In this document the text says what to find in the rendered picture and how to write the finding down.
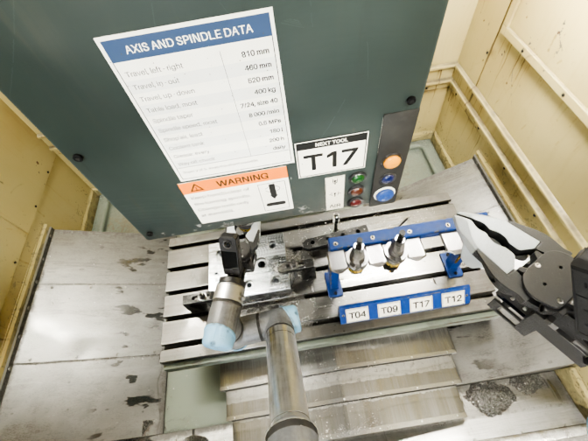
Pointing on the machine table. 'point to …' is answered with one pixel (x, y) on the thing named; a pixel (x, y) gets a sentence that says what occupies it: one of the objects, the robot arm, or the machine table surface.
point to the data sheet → (208, 91)
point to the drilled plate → (262, 289)
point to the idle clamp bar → (329, 237)
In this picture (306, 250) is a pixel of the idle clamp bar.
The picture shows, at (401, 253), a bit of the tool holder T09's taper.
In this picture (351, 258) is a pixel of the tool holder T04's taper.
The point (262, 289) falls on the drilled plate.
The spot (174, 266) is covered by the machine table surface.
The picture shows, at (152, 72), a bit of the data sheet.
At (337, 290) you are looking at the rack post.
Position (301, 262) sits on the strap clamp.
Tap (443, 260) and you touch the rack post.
